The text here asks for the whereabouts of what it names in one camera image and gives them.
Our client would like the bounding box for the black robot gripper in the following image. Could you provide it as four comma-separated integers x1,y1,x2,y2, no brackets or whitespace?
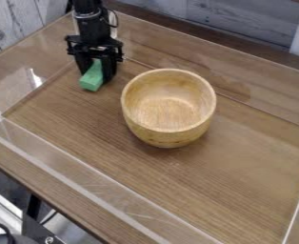
65,9,122,83

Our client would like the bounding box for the green rectangular block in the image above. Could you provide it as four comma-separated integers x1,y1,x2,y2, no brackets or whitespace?
78,60,104,92

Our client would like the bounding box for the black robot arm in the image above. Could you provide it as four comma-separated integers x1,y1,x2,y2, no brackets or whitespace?
65,0,122,91

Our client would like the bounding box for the light wooden bowl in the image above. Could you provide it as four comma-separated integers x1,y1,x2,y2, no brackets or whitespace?
121,69,217,149

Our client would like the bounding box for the black table leg bracket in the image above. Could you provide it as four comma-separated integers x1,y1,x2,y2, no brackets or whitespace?
21,194,66,244

